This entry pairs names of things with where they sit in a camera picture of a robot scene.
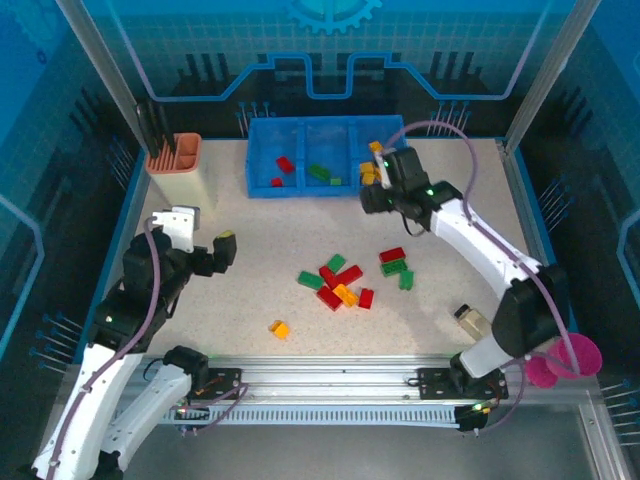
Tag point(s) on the yellow lego brick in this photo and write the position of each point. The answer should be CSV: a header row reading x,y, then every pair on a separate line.
x,y
367,167
367,179
345,294
375,147
280,329

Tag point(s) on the small red lego brick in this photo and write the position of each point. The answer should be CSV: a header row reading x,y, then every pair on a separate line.
x,y
276,182

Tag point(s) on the blue three-compartment bin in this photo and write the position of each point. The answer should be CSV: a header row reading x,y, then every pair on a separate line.
x,y
325,135

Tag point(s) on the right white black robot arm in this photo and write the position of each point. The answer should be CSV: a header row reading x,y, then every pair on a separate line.
x,y
525,320

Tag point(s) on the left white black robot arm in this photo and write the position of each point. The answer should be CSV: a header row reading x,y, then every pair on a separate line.
x,y
100,400

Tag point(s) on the beige holder with orange top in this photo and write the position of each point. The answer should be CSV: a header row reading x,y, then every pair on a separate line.
x,y
187,190

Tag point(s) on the black controller board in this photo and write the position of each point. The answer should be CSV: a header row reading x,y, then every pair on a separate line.
x,y
197,411
470,422

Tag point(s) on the small beige jar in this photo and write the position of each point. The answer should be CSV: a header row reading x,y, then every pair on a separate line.
x,y
475,325

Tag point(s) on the small magenta foam cylinder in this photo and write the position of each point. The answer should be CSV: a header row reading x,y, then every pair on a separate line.
x,y
542,375

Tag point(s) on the pink plastic cup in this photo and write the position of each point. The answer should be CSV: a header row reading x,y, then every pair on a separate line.
x,y
587,355

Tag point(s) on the aluminium table side rail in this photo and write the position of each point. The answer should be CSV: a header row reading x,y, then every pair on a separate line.
x,y
525,210

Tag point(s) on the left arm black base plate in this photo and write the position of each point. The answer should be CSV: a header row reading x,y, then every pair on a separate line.
x,y
230,375

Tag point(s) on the aluminium mounting rail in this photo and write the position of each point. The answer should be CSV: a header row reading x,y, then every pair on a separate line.
x,y
325,380

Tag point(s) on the aluminium frame post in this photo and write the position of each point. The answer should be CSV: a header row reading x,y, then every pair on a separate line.
x,y
104,70
552,70

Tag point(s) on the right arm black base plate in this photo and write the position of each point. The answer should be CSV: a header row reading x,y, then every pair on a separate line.
x,y
432,382

